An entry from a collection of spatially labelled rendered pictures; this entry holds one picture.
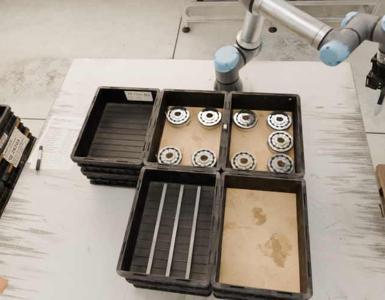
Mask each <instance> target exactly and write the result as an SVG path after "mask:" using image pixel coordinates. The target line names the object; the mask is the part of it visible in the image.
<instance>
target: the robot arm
mask: <svg viewBox="0 0 385 300"><path fill-rule="evenodd" d="M239 2H240V3H241V5H242V6H243V7H244V8H245V9H246V10H247V12H246V16H245V19H244V24H243V28H242V30H241V31H240V32H239V33H238V35H237V38H236V41H235V43H234V44H233V45H231V46H226V47H222V48H220V49H219V50H218V51H217V52H216V53H215V57H214V66H215V74H216V79H215V82H214V85H213V89H214V90H220V91H226V92H228V94H229V93H230V92H232V91H235V92H242V90H243V83H242V81H241V79H240V77H239V71H240V70H241V69H242V68H243V67H244V66H245V65H246V64H247V63H249V62H250V61H251V60H252V59H253V58H254V57H256V56H258V55H259V53H260V52H261V51H262V49H263V42H262V38H261V36H260V33H261V31H262V27H263V24H264V22H265V19H267V20H269V21H271V22H273V23H274V24H276V25H277V26H279V27H280V28H282V29H284V30H286V31H287V32H289V33H291V34H292V35H294V36H295V37H297V38H299V39H300V40H302V41H304V42H305V43H307V44H308V45H310V46H312V47H313V48H315V49H317V50H318V51H319V57H320V60H322V61H323V63H324V64H325V65H327V66H330V67H334V66H337V65H339V64H340V63H342V62H343V61H344V60H345V59H346V58H348V56H349V55H350V54H351V53H352V52H353V51H354V50H355V49H356V48H357V47H358V46H359V45H360V44H361V43H362V42H363V41H364V40H368V41H371V42H377V43H379V44H378V52H377V53H376V54H375V55H374V56H373V57H372V58H371V63H372V69H371V70H370V72H369V73H368V74H367V78H366V84H365V87H368V88H371V89H374V90H377V89H380V90H378V91H376V93H375V94H374V96H372V97H367V98H366V99H365V102H366V103H367V104H368V105H370V106H372V107H373V108H375V111H374V116H376V115H378V114H379V113H380V112H381V109H382V107H383V104H384V102H385V15H384V17H381V16H377V15H371V14H366V13H364V12H350V13H348V14H347V15H346V16H345V18H344V19H343V21H342V23H341V27H340V31H339V32H338V31H336V30H335V29H333V28H331V27H330V26H328V25H326V24H324V23H323V22H321V21H319V20H317V19H316V18H314V17H312V16H311V15H309V14H307V13H305V12H303V11H302V10H300V9H298V8H296V7H295V6H293V5H291V4H289V3H288V2H286V1H284V0H239ZM372 72H373V73H372ZM367 81H368V84H367Z"/></svg>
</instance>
